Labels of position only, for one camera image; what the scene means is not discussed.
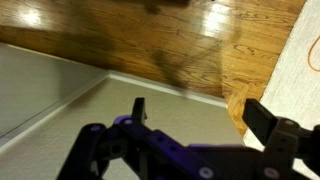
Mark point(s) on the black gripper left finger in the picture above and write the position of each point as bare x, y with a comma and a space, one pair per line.
90, 140

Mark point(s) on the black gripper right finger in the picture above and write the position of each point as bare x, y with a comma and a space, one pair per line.
263, 123

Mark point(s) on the white rug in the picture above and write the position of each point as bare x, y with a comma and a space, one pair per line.
293, 80

